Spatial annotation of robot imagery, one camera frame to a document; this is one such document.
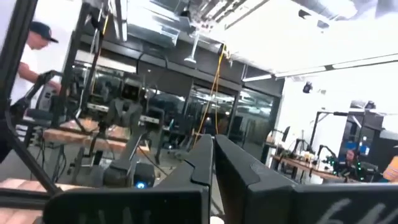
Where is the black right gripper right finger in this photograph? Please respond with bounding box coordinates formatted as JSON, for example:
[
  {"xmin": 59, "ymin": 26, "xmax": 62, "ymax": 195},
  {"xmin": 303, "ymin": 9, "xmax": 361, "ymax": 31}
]
[{"xmin": 214, "ymin": 134, "xmax": 398, "ymax": 224}]

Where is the yellow hanging cable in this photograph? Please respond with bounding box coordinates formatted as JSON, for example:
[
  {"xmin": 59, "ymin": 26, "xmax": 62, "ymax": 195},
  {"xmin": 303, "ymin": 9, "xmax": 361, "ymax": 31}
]
[{"xmin": 192, "ymin": 45, "xmax": 229, "ymax": 147}]

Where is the wooden background workbench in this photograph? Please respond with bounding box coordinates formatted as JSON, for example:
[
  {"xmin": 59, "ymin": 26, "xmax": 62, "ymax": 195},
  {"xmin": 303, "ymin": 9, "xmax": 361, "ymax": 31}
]
[{"xmin": 270, "ymin": 154, "xmax": 354, "ymax": 184}]

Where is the person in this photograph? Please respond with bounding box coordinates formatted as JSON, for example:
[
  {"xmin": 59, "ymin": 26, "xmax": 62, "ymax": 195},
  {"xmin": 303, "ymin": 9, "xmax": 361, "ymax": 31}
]
[
  {"xmin": 340, "ymin": 148, "xmax": 363, "ymax": 175},
  {"xmin": 11, "ymin": 21, "xmax": 63, "ymax": 105},
  {"xmin": 382, "ymin": 155, "xmax": 398, "ymax": 183}
]

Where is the long ceiling light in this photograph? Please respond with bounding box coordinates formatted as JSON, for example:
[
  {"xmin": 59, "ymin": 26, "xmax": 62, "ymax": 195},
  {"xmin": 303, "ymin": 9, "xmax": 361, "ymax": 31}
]
[{"xmin": 331, "ymin": 53, "xmax": 398, "ymax": 70}]

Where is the blue-lit black device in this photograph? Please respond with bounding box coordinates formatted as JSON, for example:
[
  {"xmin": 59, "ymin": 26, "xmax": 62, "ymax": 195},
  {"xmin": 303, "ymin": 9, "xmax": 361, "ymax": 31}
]
[{"xmin": 133, "ymin": 161, "xmax": 156, "ymax": 189}]

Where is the wooden background table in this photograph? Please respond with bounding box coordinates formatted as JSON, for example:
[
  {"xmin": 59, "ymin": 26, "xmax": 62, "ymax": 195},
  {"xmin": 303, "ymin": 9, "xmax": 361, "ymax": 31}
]
[{"xmin": 43, "ymin": 118, "xmax": 152, "ymax": 155}]

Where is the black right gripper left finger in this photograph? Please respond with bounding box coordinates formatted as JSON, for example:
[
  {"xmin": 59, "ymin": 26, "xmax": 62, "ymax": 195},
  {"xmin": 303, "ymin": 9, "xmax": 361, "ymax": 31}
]
[{"xmin": 43, "ymin": 133, "xmax": 215, "ymax": 224}]

